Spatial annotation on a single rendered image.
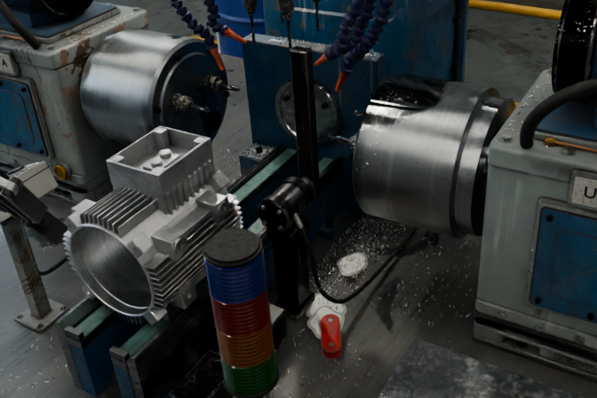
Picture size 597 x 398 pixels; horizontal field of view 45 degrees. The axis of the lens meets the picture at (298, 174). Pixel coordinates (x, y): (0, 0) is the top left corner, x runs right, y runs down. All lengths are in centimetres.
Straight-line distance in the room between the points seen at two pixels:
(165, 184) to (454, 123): 43
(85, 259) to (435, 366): 53
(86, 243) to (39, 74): 52
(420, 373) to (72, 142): 89
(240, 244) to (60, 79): 85
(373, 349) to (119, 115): 65
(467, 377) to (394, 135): 37
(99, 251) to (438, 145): 54
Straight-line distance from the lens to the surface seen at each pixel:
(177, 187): 104
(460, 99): 112
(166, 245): 99
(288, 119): 145
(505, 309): 115
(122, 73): 142
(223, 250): 71
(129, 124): 141
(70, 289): 141
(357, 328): 122
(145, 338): 109
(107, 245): 115
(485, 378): 100
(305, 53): 107
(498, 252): 110
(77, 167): 159
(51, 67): 149
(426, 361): 101
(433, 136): 109
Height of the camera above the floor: 164
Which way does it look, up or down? 31 degrees down
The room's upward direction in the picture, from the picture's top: 4 degrees counter-clockwise
